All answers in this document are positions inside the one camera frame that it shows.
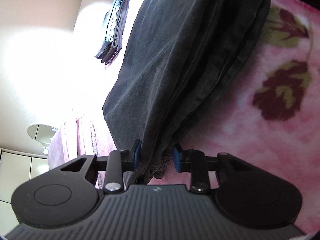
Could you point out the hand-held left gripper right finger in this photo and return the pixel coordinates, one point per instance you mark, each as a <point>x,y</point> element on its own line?
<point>176,158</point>

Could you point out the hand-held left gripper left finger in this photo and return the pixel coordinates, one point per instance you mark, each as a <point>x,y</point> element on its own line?
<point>137,156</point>

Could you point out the light blue jeans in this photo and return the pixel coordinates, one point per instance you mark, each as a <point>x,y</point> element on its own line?
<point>116,12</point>

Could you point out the dark grey jeans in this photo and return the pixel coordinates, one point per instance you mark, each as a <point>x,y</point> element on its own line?
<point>175,67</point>

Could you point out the pink curtain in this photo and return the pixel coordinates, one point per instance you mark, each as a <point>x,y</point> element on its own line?
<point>70,140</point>

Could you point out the pink floral blanket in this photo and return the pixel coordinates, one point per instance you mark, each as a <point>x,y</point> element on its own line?
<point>250,142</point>

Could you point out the dark folded garment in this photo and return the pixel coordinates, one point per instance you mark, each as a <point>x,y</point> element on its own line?
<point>120,32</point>

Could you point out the round ceiling lamp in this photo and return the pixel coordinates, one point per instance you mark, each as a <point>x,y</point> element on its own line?
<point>40,132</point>

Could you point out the white wardrobe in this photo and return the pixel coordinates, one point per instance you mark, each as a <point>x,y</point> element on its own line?
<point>15,167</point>

